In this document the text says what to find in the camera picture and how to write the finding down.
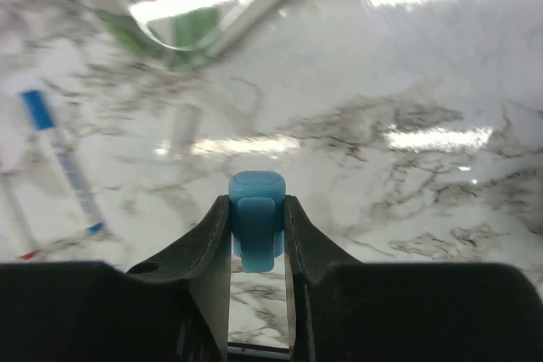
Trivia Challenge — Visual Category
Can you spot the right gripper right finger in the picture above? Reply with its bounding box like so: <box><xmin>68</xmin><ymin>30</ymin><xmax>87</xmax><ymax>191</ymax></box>
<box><xmin>284</xmin><ymin>196</ymin><xmax>542</xmax><ymax>361</ymax></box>

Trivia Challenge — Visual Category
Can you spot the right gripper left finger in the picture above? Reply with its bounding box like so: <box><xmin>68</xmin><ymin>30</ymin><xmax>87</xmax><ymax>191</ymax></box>
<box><xmin>1</xmin><ymin>196</ymin><xmax>231</xmax><ymax>361</ymax></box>

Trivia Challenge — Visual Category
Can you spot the light blue cap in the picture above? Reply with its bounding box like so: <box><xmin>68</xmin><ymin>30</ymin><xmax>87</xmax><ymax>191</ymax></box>
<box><xmin>228</xmin><ymin>170</ymin><xmax>286</xmax><ymax>273</ymax></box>

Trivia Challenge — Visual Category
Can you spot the white red marker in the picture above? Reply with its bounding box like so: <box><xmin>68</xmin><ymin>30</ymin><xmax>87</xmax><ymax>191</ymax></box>
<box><xmin>1</xmin><ymin>166</ymin><xmax>41</xmax><ymax>262</ymax></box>

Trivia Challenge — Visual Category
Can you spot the white marker pen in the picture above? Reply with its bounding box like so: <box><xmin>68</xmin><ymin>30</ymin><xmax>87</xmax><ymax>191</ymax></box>
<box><xmin>20</xmin><ymin>90</ymin><xmax>105</xmax><ymax>235</ymax></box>

